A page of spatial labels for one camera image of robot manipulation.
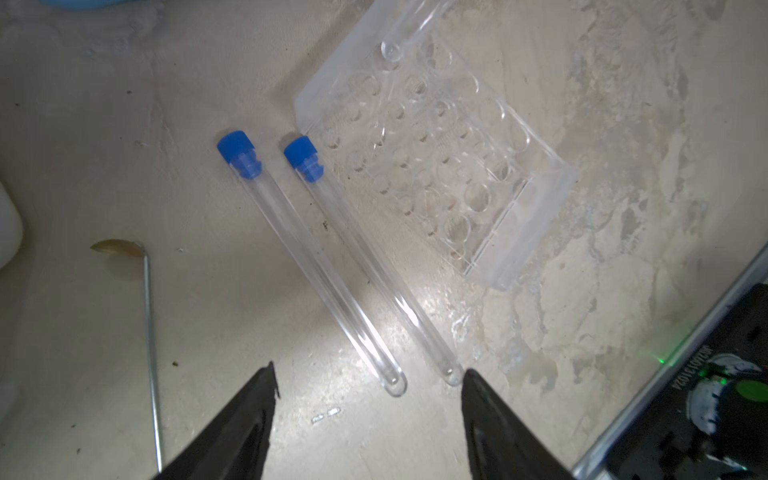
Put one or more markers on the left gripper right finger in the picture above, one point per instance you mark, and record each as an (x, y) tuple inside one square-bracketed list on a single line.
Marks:
[(499, 444)]

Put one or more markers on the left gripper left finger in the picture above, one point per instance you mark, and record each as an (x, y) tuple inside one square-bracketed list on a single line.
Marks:
[(235, 444)]

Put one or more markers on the blue-capped test tube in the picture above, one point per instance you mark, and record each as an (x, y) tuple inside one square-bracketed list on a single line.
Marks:
[(304, 158), (240, 154), (411, 25)]

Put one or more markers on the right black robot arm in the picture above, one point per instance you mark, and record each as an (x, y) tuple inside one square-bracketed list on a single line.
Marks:
[(710, 420)]

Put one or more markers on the white plastic bin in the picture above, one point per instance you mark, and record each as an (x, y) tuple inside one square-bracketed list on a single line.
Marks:
[(11, 228)]

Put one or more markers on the clear test tube rack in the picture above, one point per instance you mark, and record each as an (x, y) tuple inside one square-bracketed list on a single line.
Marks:
[(461, 167)]

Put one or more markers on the blue plastic lid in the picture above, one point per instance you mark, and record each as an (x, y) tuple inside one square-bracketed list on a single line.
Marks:
[(79, 4)]

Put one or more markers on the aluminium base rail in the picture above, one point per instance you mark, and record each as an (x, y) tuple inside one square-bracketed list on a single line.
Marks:
[(593, 464)]

